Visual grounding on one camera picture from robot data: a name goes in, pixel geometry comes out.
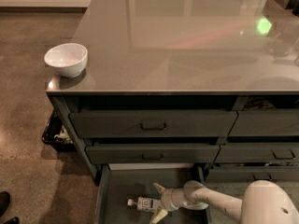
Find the black shoe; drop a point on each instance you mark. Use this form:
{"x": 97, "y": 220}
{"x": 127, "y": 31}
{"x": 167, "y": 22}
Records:
{"x": 4, "y": 202}
{"x": 14, "y": 220}

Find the middle left drawer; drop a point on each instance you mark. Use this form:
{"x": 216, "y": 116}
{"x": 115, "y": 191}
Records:
{"x": 151, "y": 153}

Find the dark grey drawer cabinet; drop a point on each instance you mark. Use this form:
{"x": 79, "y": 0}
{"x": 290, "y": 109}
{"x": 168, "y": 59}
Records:
{"x": 228, "y": 55}

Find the black bin beside cabinet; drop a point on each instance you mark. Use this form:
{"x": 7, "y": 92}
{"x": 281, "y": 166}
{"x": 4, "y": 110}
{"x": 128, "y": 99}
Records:
{"x": 55, "y": 135}

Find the top left drawer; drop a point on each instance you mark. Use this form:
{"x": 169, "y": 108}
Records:
{"x": 152, "y": 123}

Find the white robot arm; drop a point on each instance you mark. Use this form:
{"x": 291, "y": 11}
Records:
{"x": 263, "y": 202}

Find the bottom right drawer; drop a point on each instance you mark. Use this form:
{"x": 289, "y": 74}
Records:
{"x": 242, "y": 174}

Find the open bottom left drawer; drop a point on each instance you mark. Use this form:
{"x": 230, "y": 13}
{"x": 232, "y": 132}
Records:
{"x": 116, "y": 187}

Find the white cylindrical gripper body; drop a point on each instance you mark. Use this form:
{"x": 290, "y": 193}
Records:
{"x": 167, "y": 199}

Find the top right drawer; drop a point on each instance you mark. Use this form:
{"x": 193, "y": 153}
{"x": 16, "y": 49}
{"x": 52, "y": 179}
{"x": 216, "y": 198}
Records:
{"x": 266, "y": 123}

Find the white ceramic bowl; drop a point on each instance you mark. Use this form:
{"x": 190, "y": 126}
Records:
{"x": 68, "y": 59}

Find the middle right drawer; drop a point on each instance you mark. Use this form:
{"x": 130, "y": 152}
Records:
{"x": 258, "y": 152}

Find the clear plastic water bottle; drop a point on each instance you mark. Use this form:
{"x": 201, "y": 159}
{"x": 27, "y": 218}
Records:
{"x": 144, "y": 204}

